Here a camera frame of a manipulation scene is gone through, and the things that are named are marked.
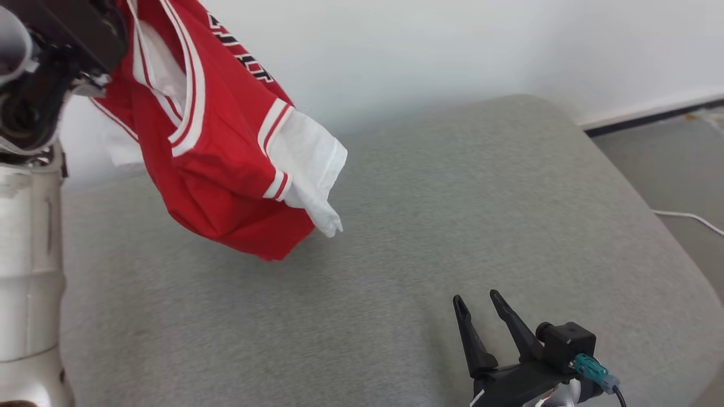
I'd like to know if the dark baseboard strip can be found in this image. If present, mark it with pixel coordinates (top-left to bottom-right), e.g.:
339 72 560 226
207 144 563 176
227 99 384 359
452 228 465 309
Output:
577 90 724 138

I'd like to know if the thin white cable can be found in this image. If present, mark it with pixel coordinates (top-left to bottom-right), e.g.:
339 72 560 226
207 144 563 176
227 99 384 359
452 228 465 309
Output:
650 209 724 237

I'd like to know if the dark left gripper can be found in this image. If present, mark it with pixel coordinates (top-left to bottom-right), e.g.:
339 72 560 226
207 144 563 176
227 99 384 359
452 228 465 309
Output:
0 0 128 166

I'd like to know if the red white basketball jersey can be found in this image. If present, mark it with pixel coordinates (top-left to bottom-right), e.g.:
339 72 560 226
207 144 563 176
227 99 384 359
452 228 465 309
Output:
90 0 348 262

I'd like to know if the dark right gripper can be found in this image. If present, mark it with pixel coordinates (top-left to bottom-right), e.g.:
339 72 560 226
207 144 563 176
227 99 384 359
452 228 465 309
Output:
452 289 578 407

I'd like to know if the black cable with teal connector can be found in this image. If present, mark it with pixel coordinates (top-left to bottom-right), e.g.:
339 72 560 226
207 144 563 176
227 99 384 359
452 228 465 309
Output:
571 353 627 407

